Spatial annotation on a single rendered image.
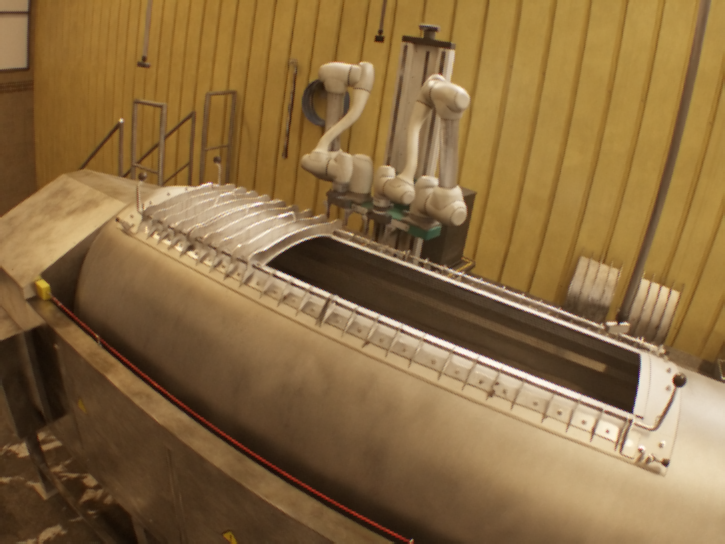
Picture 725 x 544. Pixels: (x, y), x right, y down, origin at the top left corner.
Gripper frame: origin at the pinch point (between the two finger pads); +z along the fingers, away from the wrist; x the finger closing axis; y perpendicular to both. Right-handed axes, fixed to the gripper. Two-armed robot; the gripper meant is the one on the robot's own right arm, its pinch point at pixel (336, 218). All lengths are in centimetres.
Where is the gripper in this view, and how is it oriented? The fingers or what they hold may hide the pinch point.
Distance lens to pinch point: 293.7
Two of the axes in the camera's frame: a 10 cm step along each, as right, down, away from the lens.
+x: -7.7, -3.5, 5.4
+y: 6.3, -2.3, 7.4
